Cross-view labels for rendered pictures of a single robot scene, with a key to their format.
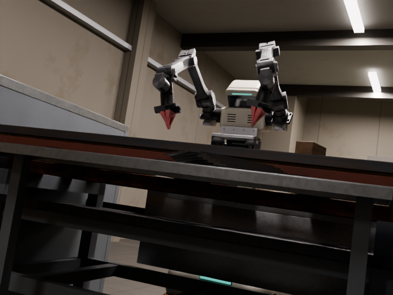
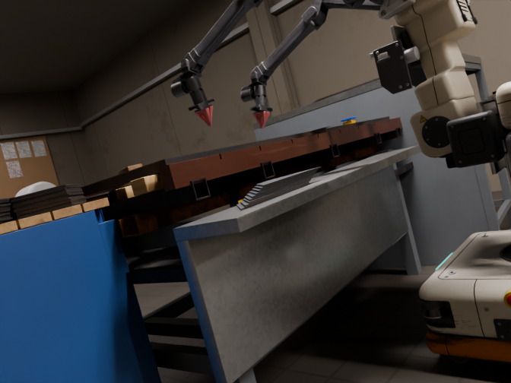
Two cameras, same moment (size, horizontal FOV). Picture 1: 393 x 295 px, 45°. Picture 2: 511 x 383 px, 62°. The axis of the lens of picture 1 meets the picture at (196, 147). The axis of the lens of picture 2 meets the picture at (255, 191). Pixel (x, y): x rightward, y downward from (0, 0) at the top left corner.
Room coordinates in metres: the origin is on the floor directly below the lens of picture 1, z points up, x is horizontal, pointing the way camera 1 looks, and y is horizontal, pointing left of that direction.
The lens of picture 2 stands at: (2.52, -1.84, 0.77)
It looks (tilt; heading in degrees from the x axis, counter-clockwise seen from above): 3 degrees down; 108
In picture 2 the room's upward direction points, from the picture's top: 15 degrees counter-clockwise
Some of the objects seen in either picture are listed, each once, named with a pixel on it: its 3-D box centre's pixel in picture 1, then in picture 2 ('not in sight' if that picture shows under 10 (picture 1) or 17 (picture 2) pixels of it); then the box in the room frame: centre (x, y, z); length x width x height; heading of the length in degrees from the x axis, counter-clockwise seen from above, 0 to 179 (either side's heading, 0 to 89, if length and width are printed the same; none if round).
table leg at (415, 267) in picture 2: (87, 247); (399, 212); (2.53, 0.48, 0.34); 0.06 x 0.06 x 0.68; 69
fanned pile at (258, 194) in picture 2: not in sight; (268, 189); (2.21, -0.74, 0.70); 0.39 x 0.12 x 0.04; 69
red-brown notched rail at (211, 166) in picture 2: not in sight; (326, 140); (2.33, -0.19, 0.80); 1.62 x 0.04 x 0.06; 69
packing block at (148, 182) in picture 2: not in sight; (146, 185); (1.95, -0.90, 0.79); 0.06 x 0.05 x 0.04; 159
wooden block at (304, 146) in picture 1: (310, 151); (131, 173); (1.57, -0.38, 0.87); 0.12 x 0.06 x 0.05; 144
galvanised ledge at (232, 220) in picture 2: (273, 210); (339, 176); (2.37, -0.42, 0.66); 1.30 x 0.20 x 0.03; 69
